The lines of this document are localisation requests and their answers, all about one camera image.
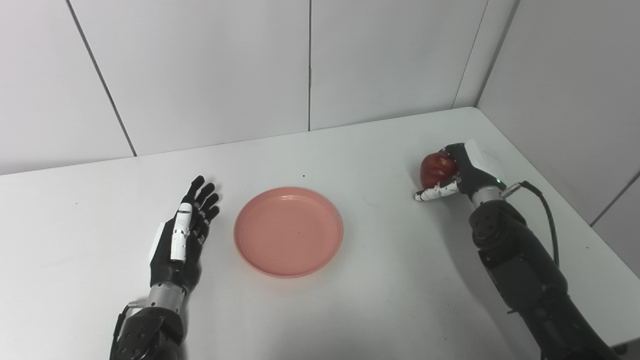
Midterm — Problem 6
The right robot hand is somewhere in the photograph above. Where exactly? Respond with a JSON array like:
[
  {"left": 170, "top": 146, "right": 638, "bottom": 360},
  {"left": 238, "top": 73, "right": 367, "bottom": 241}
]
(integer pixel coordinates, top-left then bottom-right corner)
[{"left": 414, "top": 143, "right": 508, "bottom": 202}]

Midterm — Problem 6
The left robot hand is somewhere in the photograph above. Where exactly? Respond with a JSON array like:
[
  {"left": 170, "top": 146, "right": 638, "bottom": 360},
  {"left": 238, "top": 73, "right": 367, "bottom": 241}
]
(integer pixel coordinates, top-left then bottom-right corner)
[{"left": 149, "top": 175, "right": 221, "bottom": 295}]

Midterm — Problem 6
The red apple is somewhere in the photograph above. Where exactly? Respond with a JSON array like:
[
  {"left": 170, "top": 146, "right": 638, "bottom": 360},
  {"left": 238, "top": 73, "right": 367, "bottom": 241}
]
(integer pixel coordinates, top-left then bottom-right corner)
[{"left": 420, "top": 152, "right": 458, "bottom": 190}]

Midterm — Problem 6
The pink round plate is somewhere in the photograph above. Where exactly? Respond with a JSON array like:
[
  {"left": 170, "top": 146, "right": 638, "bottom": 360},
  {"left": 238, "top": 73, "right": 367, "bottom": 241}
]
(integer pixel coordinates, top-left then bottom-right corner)
[{"left": 233, "top": 186, "right": 344, "bottom": 279}]

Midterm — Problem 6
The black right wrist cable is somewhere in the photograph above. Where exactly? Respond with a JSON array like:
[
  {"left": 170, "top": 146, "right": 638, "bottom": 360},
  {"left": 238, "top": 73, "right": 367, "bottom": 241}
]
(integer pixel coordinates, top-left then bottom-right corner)
[{"left": 501, "top": 181, "right": 561, "bottom": 267}]

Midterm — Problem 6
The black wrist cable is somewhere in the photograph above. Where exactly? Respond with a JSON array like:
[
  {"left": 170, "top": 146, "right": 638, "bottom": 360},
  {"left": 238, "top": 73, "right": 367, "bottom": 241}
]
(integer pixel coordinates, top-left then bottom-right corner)
[
  {"left": 501, "top": 181, "right": 561, "bottom": 267},
  {"left": 109, "top": 301, "right": 147, "bottom": 360}
]

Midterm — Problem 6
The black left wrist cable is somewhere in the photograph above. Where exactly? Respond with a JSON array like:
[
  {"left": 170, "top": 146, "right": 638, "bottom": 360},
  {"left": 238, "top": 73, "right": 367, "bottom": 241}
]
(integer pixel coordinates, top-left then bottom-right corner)
[{"left": 109, "top": 301, "right": 147, "bottom": 360}]

